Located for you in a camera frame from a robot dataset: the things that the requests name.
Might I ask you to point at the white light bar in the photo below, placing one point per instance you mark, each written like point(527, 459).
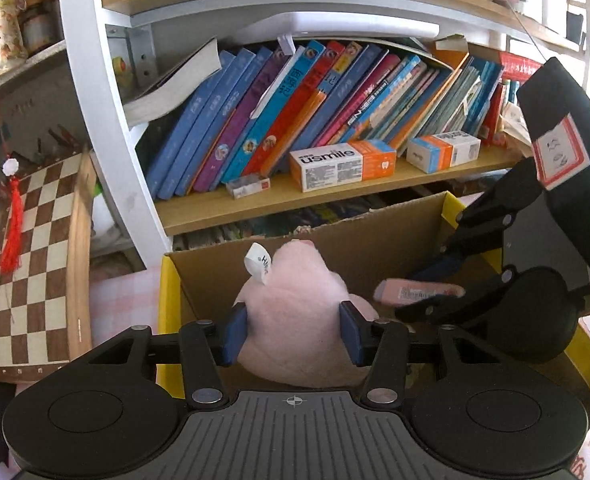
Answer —
point(335, 27)

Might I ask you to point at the white shelf unit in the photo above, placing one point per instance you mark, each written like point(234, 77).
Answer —
point(100, 135)

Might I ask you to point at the wooden chessboard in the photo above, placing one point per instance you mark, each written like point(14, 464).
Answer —
point(40, 260)

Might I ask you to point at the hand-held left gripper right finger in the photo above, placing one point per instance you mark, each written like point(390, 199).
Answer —
point(356, 334)

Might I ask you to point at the brown glass jar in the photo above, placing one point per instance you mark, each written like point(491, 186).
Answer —
point(37, 20)

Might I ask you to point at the pink oblong case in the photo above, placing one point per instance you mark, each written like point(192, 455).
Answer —
point(405, 291)

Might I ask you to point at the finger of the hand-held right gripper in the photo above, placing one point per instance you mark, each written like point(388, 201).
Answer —
point(445, 307)
point(495, 210)

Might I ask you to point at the white pen bin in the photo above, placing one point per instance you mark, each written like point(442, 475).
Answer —
point(555, 7)

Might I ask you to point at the red tassel charm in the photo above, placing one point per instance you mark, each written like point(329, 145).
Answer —
point(12, 220)

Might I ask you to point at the row of colourful books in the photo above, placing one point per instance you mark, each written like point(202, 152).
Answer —
point(300, 110)

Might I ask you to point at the small orange white carton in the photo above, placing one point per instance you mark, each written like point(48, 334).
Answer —
point(445, 152)

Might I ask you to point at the pink plush toy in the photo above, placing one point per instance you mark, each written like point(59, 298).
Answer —
point(300, 310)

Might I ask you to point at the yellow cardboard box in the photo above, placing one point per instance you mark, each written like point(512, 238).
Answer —
point(375, 240)

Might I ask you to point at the large orange white carton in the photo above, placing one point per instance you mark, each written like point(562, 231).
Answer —
point(335, 165)

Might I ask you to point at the small red white box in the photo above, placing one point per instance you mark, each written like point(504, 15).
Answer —
point(247, 187)

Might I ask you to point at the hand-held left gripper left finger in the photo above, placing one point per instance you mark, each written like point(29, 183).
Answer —
point(234, 335)

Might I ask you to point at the red book box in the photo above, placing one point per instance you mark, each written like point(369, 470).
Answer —
point(520, 66)

